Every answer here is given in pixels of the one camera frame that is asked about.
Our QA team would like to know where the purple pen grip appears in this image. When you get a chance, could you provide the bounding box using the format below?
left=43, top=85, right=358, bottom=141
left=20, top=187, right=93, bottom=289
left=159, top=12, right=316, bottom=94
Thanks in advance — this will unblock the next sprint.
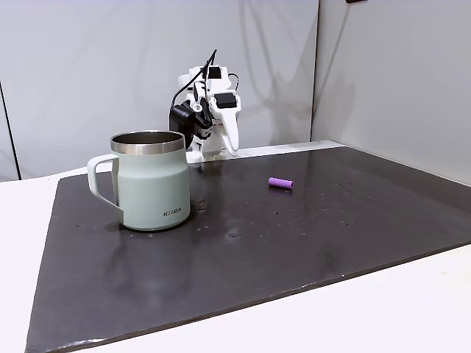
left=268, top=176, right=294, bottom=190

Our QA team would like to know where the pale green steel-rimmed mug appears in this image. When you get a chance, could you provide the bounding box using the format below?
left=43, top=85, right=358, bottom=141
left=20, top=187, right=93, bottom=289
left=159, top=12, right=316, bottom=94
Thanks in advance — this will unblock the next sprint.
left=87, top=129, right=191, bottom=232

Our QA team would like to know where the dark grey table mat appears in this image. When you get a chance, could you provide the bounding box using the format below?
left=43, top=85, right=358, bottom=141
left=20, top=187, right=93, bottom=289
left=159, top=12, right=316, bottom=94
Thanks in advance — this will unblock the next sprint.
left=24, top=146, right=471, bottom=353

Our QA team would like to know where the black camera box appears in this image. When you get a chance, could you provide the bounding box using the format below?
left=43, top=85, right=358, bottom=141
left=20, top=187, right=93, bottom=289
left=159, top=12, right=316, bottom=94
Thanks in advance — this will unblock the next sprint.
left=169, top=99, right=213, bottom=143

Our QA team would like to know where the black camera cable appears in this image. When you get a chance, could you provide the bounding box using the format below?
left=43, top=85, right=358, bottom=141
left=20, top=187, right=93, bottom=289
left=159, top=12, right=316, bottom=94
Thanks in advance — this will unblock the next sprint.
left=170, top=49, right=218, bottom=113

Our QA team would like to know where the black thin wall strip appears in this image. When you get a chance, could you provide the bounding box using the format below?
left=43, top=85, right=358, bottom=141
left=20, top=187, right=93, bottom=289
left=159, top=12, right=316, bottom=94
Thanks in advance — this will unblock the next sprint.
left=0, top=81, right=22, bottom=182

